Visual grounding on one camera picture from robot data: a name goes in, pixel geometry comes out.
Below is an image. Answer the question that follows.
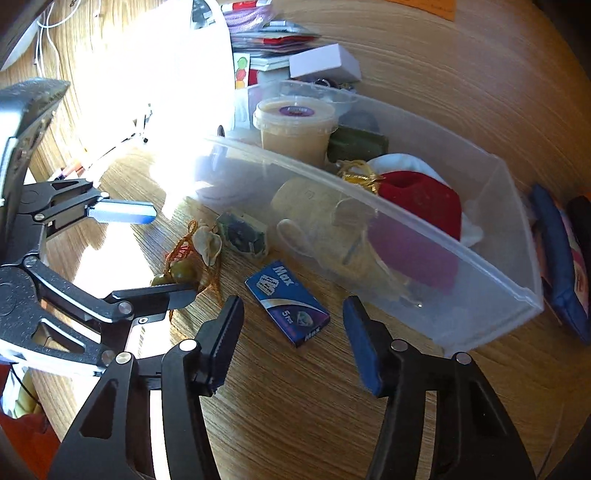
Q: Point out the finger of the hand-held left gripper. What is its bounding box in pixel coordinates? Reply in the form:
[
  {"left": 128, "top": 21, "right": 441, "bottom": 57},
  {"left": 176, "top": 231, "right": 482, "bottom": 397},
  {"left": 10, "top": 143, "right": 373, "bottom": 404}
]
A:
[
  {"left": 21, "top": 179, "right": 158, "bottom": 232},
  {"left": 22, "top": 257, "right": 199, "bottom": 322}
]

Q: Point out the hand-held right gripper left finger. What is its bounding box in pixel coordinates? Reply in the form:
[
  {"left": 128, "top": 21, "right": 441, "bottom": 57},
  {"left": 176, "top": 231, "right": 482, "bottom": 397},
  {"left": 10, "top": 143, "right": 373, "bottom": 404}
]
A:
[{"left": 46, "top": 295, "right": 245, "bottom": 480}]

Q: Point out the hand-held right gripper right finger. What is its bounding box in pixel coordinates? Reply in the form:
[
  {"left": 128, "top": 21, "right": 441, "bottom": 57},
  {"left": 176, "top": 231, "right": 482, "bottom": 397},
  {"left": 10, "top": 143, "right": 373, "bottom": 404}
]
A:
[{"left": 342, "top": 295, "right": 536, "bottom": 480}]

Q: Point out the orange thread beaded ornament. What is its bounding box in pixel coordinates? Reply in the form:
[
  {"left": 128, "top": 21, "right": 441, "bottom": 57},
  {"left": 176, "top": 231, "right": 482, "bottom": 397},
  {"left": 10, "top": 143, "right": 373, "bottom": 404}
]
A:
[{"left": 150, "top": 220, "right": 222, "bottom": 301}]

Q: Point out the blue razor blade box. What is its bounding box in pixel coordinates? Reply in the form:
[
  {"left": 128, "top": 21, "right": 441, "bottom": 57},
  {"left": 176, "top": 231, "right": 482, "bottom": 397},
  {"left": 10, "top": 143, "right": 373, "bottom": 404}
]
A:
[{"left": 245, "top": 261, "right": 331, "bottom": 348}]

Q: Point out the lavender round jar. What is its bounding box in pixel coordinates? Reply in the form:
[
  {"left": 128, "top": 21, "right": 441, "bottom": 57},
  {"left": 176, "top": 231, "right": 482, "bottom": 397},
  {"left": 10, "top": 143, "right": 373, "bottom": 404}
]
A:
[{"left": 194, "top": 150, "right": 252, "bottom": 208}]

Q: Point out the clear plastic bin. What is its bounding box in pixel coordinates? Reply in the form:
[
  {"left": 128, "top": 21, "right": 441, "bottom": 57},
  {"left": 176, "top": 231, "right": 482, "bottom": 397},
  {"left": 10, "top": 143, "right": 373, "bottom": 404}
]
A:
[{"left": 191, "top": 79, "right": 546, "bottom": 357}]

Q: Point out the yellow tube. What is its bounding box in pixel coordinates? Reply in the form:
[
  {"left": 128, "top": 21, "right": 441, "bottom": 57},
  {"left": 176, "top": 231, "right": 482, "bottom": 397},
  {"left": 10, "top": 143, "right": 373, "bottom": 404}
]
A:
[{"left": 270, "top": 178, "right": 384, "bottom": 282}]

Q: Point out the cream jar with clear lid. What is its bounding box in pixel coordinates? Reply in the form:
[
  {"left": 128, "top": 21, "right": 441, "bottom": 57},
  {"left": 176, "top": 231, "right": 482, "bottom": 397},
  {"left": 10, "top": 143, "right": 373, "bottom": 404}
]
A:
[{"left": 252, "top": 96, "right": 340, "bottom": 169}]

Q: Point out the wooden desktop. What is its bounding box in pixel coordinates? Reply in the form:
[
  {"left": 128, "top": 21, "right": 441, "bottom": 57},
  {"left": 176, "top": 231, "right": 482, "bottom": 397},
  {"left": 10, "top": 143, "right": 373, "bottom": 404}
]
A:
[{"left": 18, "top": 115, "right": 591, "bottom": 480}]

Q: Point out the cream red lip balm stick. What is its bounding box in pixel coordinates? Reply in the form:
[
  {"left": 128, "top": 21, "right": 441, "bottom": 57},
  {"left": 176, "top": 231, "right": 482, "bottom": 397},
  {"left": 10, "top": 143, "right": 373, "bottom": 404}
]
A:
[{"left": 48, "top": 159, "right": 88, "bottom": 183}]

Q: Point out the beige seashell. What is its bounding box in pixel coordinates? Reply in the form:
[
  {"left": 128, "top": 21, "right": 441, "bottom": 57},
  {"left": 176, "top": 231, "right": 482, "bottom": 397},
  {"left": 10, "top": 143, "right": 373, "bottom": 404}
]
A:
[{"left": 193, "top": 227, "right": 223, "bottom": 267}]

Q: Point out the yellow cloth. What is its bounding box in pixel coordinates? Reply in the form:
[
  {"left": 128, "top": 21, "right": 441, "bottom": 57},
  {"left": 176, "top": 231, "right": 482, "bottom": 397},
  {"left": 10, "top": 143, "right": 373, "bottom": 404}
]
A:
[{"left": 0, "top": 364, "right": 44, "bottom": 418}]

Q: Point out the orange garment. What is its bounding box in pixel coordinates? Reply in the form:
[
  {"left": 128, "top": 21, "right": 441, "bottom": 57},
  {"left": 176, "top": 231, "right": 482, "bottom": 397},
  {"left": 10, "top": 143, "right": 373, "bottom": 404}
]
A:
[{"left": 0, "top": 413, "right": 61, "bottom": 480}]

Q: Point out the red velvet box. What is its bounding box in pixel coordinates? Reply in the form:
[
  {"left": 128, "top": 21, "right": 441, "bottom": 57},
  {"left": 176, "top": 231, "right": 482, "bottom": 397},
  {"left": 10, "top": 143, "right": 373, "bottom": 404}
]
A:
[{"left": 367, "top": 170, "right": 463, "bottom": 291}]

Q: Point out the gold ribbon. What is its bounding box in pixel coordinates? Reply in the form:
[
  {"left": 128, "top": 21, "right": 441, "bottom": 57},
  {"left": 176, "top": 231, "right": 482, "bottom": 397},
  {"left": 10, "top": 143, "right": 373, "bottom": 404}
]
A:
[{"left": 336, "top": 159, "right": 384, "bottom": 197}]

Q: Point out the fruit printed card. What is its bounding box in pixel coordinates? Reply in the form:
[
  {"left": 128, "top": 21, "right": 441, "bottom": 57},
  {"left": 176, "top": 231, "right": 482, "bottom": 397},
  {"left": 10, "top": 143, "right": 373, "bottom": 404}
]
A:
[{"left": 233, "top": 52, "right": 252, "bottom": 90}]

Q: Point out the dark green soap bar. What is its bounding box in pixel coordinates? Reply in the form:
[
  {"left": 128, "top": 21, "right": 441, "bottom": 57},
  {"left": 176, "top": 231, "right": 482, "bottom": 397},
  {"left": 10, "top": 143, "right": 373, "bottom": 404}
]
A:
[{"left": 327, "top": 127, "right": 389, "bottom": 163}]

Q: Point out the blue fabric pouch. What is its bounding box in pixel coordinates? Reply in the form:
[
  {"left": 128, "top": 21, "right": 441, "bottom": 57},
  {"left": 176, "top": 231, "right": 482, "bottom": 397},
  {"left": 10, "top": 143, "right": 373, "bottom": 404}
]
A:
[{"left": 529, "top": 184, "right": 591, "bottom": 344}]

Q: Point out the stack of papers and cards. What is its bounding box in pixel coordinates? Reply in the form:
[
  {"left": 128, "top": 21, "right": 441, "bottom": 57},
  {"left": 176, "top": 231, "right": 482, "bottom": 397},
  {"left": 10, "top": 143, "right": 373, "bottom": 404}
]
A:
[{"left": 222, "top": 0, "right": 321, "bottom": 70}]

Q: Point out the small white box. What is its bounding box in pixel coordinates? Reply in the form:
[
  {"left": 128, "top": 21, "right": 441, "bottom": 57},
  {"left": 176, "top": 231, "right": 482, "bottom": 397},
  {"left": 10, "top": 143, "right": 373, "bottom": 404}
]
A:
[{"left": 288, "top": 44, "right": 362, "bottom": 85}]

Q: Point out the long white cable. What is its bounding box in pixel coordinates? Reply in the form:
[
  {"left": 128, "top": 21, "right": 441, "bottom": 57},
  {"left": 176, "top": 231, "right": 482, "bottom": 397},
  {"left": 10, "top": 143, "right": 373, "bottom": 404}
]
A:
[{"left": 32, "top": 0, "right": 88, "bottom": 77}]

